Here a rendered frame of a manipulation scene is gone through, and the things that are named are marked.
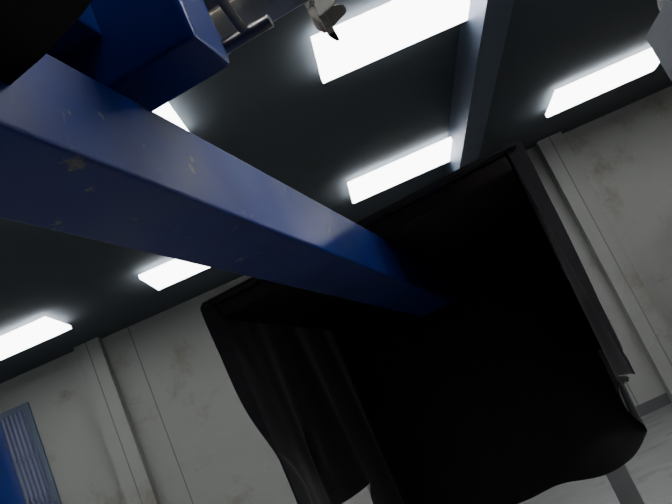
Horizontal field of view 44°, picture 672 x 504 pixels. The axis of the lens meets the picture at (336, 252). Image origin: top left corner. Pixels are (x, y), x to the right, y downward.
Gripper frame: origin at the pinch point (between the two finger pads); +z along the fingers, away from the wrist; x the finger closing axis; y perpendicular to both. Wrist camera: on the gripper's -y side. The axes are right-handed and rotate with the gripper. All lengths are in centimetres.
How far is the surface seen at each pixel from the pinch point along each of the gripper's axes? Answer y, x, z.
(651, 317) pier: 83, 747, 291
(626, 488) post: 12, -18, 103
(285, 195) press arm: 3, -107, 29
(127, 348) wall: -446, 698, 61
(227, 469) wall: -391, 661, 227
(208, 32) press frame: 8, -125, 19
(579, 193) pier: 78, 792, 142
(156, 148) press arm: 3, -128, 24
